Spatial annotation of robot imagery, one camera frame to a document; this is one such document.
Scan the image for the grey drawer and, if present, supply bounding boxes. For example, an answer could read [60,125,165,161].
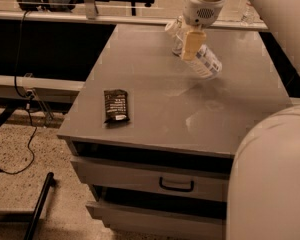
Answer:
[86,201,226,240]
[71,156,229,202]

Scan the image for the lower grey drawer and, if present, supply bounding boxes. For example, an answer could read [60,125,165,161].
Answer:
[86,201,226,240]

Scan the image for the black cable on floor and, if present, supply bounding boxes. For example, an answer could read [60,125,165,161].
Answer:
[0,10,38,176]

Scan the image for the black snack packet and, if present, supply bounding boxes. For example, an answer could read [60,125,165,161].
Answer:
[104,89,130,123]

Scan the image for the clear water bottle background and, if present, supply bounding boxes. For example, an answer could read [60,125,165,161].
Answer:
[241,2,255,26]

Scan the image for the black metal leg bar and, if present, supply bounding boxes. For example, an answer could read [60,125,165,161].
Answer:
[23,172,55,240]

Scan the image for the grey drawer cabinet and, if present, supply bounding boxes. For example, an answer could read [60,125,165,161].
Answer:
[59,25,290,226]

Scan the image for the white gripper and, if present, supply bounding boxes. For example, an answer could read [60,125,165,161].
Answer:
[172,0,225,61]

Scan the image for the grey metal rail frame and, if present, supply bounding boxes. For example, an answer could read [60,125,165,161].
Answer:
[0,0,268,32]

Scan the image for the blue plastic bottle white cap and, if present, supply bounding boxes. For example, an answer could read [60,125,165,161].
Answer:
[165,19,222,80]

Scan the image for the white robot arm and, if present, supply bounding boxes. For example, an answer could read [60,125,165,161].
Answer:
[165,0,300,240]

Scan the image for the black drawer handle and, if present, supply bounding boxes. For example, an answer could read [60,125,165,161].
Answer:
[159,177,194,193]

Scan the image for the upper grey drawer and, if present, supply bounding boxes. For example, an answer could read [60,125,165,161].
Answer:
[71,156,229,202]

